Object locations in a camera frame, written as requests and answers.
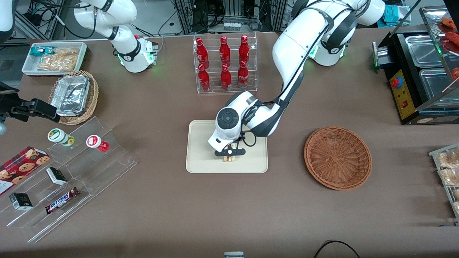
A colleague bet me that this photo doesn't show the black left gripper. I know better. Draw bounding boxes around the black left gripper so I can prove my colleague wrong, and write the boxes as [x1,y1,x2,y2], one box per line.
[214,147,247,158]

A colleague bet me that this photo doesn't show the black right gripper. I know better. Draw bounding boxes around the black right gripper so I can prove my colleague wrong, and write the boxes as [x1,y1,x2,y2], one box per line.
[10,99,60,123]

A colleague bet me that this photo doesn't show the triangle sandwich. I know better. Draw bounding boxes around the triangle sandwich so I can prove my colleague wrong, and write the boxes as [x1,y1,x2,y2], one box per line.
[223,142,240,163]

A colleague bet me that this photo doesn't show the beige rectangular tray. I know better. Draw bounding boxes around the beige rectangular tray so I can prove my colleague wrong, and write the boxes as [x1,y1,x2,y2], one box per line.
[186,119,269,174]

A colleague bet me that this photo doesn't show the light brown wicker basket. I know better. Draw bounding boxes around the light brown wicker basket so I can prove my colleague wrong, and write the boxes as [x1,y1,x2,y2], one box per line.
[48,70,100,126]

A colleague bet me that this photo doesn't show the dark brown wicker basket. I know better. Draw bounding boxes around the dark brown wicker basket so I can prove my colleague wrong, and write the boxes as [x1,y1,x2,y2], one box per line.
[304,126,373,191]

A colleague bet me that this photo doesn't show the green lid drink cup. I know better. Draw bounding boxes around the green lid drink cup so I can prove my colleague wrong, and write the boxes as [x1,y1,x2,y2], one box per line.
[47,128,75,148]

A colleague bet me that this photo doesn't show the aluminium foil containers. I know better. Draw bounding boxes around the aluminium foil containers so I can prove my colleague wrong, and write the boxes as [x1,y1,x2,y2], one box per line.
[50,75,91,117]

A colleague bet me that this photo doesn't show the white rectangular snack bin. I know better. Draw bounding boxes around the white rectangular snack bin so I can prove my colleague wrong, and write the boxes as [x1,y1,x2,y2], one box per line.
[22,42,88,77]

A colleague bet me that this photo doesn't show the clear bag of crackers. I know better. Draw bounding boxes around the clear bag of crackers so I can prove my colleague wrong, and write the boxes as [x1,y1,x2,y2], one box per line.
[53,48,80,58]
[37,54,78,72]

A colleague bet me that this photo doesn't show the red cookie box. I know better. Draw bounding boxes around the red cookie box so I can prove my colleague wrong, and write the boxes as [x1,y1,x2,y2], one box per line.
[0,146,51,197]

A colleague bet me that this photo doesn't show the teal snack packet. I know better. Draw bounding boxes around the teal snack packet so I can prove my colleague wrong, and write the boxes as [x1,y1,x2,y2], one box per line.
[29,46,55,57]

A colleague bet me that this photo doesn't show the red lid drink cup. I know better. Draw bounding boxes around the red lid drink cup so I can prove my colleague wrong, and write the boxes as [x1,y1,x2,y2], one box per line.
[86,134,110,153]

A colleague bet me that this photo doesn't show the clear acrylic bottle rack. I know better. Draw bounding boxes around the clear acrylic bottle rack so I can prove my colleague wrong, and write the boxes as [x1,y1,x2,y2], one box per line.
[193,32,258,95]

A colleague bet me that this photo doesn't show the small black box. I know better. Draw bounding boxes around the small black box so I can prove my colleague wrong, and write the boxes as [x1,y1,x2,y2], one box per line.
[46,167,68,186]
[9,192,34,211]

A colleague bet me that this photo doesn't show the red cola bottle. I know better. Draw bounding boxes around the red cola bottle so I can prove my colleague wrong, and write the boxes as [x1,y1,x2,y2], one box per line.
[237,60,250,89]
[198,64,211,91]
[196,37,210,69]
[219,36,231,67]
[238,35,250,66]
[220,64,232,90]

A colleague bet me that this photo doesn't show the clear acrylic stepped display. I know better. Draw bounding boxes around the clear acrylic stepped display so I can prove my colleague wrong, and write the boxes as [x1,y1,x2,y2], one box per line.
[0,116,138,244]

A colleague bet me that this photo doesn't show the Snickers chocolate bar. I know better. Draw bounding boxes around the Snickers chocolate bar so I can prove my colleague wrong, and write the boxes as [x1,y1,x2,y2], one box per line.
[45,186,80,215]

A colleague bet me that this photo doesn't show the black hot food warmer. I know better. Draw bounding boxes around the black hot food warmer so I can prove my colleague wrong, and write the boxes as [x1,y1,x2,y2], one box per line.
[372,0,459,126]

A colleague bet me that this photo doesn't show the teal plastic bag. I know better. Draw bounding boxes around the teal plastic bag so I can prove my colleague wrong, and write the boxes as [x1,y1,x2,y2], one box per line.
[382,5,410,26]

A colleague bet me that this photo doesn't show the stainless steel pan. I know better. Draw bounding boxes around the stainless steel pan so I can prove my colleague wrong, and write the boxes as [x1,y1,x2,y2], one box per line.
[418,68,459,100]
[405,35,443,69]

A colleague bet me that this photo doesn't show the wrapped bread bun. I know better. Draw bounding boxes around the wrapped bread bun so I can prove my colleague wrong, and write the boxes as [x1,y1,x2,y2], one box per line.
[438,167,459,186]
[435,149,459,169]

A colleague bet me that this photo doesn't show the black cable loop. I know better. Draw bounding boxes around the black cable loop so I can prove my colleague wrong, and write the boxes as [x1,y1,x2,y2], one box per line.
[313,240,361,258]

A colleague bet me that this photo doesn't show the grey wire bread tray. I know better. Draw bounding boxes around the grey wire bread tray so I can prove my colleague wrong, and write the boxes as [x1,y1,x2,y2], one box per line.
[428,143,459,227]

